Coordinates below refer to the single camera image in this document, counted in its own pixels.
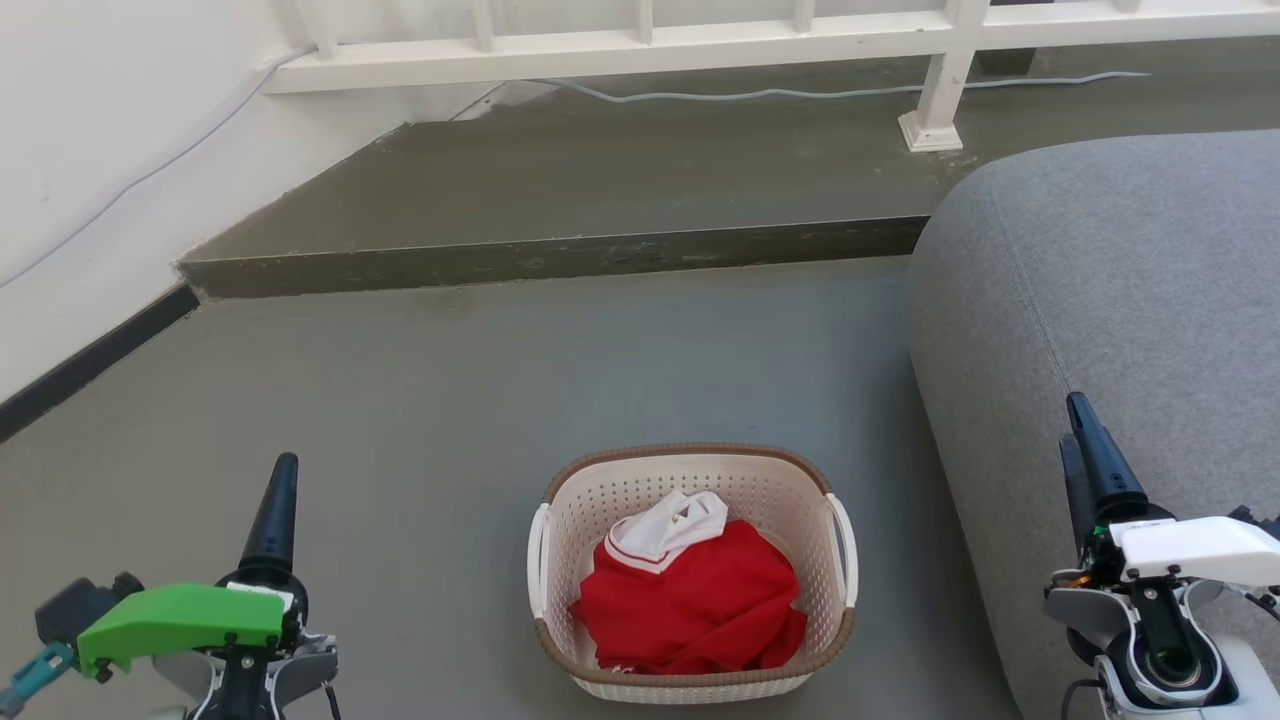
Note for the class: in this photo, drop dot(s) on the red garment with white collar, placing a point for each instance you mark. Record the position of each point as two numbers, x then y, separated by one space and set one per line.
700 600

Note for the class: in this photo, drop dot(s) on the cream perforated plastic laundry basket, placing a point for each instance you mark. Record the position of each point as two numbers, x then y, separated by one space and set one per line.
690 470

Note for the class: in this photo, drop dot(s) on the grey concrete raised step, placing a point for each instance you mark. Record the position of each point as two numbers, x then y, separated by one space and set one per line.
600 190

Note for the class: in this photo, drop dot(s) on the dark left wrist camera box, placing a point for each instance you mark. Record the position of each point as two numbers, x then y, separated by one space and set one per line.
80 605

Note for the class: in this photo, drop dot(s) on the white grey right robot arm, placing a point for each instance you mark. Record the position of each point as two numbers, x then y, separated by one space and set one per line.
1160 640

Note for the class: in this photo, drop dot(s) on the grey fabric sofa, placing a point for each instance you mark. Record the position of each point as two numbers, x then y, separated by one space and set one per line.
1100 280

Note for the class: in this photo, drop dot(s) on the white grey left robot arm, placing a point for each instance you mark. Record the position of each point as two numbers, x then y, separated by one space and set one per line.
290 675

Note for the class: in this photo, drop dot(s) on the white wooden railing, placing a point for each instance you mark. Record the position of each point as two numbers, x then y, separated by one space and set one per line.
620 50

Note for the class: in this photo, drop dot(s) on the dark right wrist camera box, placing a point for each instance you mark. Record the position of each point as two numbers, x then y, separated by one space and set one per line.
1258 522

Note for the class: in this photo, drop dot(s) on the dark wrist camera box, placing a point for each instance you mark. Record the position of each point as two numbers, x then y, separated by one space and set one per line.
1258 522
80 605

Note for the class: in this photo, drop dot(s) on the black skirting board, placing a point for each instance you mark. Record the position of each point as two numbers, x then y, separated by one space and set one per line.
100 350

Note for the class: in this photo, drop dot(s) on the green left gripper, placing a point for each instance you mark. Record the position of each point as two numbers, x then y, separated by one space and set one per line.
180 615

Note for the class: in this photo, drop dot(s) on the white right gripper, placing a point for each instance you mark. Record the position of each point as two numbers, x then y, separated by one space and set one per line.
1200 545

